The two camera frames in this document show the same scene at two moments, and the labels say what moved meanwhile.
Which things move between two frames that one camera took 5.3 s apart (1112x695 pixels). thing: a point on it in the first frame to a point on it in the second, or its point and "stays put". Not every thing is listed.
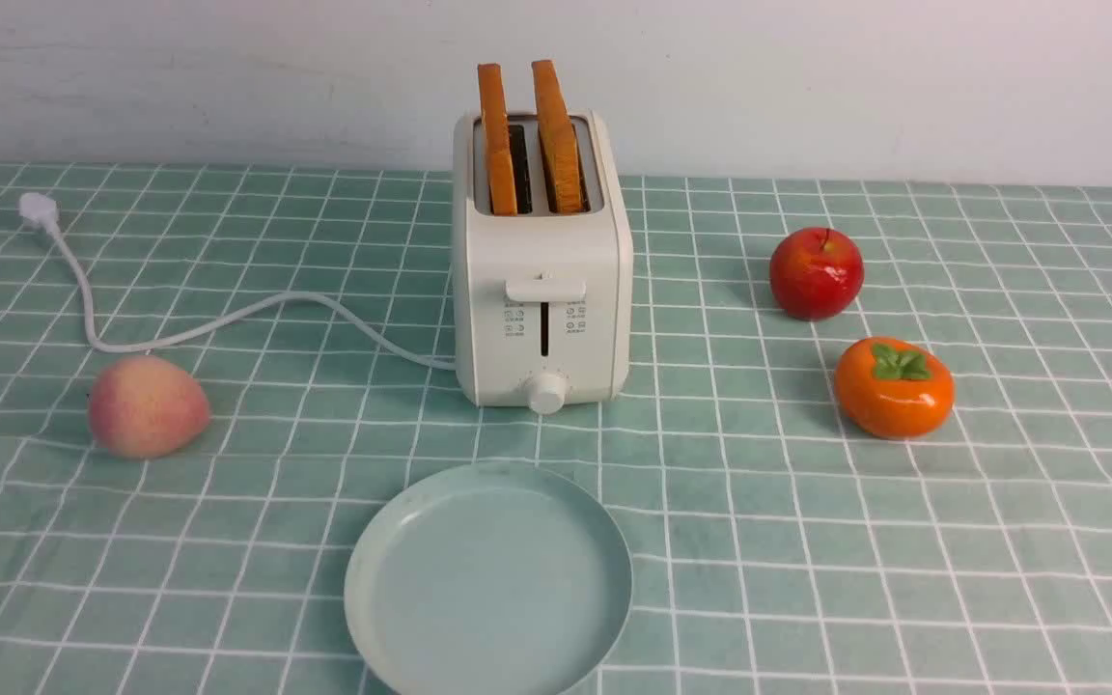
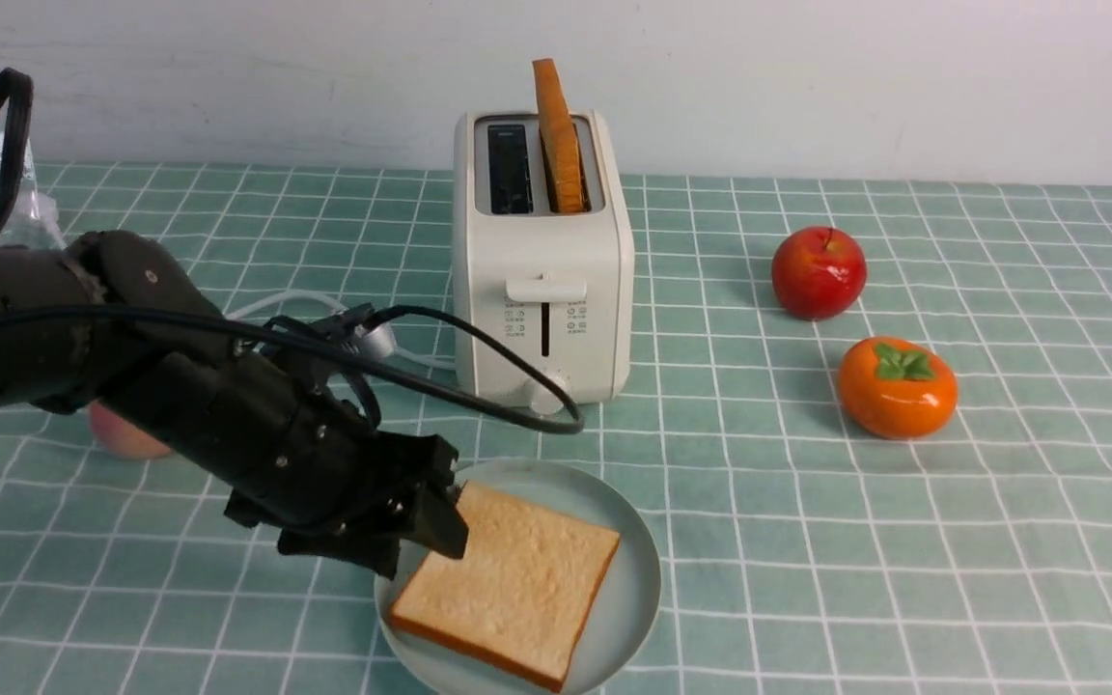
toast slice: [502, 193] to [518, 598]
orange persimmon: [893, 388] stays put
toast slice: [558, 144] stays put
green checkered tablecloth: [1022, 545] stays put
